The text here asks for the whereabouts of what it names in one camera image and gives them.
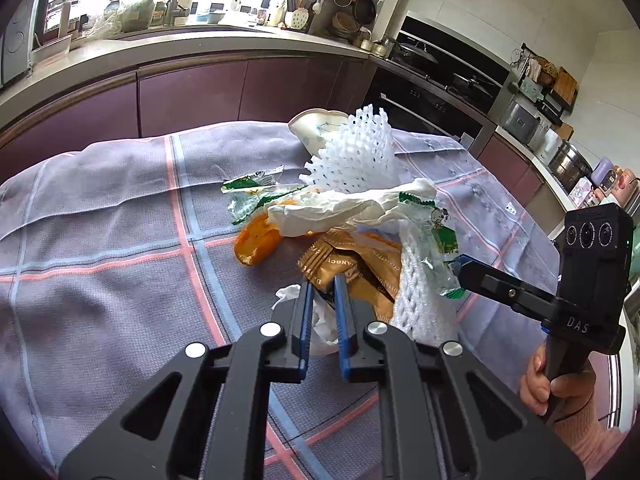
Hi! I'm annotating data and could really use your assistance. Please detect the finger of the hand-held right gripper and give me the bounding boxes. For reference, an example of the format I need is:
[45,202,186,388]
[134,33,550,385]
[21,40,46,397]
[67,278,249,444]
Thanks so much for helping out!
[452,254,560,322]

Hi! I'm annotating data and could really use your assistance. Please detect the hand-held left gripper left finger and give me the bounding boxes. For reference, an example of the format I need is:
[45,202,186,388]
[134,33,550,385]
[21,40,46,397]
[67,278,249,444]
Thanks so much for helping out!
[57,280,316,480]

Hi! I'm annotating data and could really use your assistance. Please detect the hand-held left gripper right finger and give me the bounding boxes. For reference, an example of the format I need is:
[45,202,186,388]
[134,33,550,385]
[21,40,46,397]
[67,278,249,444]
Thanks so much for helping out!
[332,275,587,480]

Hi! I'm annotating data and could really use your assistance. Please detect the white tissue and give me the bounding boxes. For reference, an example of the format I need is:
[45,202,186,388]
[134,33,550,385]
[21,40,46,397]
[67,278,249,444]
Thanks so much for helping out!
[271,284,342,358]
[267,177,438,238]

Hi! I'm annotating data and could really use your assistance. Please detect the gold brown snack wrapper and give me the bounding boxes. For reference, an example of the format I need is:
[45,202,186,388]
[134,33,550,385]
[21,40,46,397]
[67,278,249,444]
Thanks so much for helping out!
[298,232,362,295]
[350,232,404,323]

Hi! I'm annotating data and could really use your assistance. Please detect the green snack wrapper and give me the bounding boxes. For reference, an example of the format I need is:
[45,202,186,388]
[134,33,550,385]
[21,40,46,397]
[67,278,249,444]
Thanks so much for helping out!
[397,191,466,301]
[221,166,308,226]

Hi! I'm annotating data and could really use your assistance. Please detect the white foam fruit net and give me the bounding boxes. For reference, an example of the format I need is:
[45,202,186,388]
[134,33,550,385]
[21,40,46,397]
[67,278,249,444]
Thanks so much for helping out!
[299,104,401,196]
[390,220,463,346]

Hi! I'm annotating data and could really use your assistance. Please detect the person's right forearm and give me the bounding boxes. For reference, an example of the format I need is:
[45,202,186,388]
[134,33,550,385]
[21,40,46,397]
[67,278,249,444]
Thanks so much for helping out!
[550,395,632,480]

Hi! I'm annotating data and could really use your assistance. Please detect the person's right hand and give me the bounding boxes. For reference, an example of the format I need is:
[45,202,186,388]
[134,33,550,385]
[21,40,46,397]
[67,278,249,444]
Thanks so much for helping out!
[520,345,600,419]

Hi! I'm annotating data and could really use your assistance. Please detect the orange peel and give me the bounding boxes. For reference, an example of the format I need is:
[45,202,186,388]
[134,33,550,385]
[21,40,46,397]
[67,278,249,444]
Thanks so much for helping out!
[235,210,283,267]

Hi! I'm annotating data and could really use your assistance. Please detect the round steel pot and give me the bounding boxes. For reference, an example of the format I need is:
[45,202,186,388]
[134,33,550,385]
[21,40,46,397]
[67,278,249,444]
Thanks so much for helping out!
[547,140,593,193]

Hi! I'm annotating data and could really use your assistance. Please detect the square steel container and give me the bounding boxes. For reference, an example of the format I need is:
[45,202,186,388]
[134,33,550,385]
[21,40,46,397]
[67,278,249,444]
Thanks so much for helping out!
[500,100,551,151]

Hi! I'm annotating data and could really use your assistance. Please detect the wooden cutting board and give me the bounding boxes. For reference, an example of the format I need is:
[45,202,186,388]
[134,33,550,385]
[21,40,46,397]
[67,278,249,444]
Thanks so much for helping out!
[552,66,580,106]

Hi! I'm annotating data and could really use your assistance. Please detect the plaid purple tablecloth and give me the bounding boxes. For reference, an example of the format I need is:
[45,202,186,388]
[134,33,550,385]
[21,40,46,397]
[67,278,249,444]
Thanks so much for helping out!
[0,120,562,480]

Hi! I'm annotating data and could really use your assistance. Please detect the black built-in oven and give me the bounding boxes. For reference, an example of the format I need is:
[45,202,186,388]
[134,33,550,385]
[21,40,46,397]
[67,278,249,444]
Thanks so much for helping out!
[360,67,496,161]

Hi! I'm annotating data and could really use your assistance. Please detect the crushed dotted paper cup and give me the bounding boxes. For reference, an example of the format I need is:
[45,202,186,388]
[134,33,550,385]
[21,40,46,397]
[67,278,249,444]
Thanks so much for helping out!
[288,108,351,157]

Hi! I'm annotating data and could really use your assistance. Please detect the black integrated stove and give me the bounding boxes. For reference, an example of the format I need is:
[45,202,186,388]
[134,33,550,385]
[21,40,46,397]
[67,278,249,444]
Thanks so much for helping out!
[387,10,516,116]

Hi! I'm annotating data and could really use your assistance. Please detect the purple kitchen cabinets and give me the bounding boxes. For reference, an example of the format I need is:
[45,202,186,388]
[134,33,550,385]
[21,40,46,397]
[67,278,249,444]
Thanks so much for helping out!
[0,55,373,171]

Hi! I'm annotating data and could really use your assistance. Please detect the small steel pots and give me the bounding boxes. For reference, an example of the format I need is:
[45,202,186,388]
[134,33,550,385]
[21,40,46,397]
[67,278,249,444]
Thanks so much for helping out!
[354,30,391,56]

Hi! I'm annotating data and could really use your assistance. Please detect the stack of bowls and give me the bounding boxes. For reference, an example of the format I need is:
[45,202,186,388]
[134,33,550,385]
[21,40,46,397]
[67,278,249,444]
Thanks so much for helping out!
[332,10,358,38]

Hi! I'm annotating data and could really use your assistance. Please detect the grey kitchen counter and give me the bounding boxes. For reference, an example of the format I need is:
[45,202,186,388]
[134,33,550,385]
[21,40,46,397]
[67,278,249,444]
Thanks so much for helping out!
[0,22,386,133]

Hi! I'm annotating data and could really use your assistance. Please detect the plastic bag of vegetables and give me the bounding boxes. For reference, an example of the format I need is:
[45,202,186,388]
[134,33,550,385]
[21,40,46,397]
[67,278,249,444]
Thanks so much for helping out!
[82,0,158,36]

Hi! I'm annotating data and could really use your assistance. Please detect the white plastic container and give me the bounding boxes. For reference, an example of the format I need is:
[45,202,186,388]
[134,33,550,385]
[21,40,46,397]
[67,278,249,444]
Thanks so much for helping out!
[32,35,71,63]

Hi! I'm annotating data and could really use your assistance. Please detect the black wall rack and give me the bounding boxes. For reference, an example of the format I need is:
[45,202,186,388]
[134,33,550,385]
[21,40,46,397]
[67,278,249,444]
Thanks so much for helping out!
[510,42,581,126]

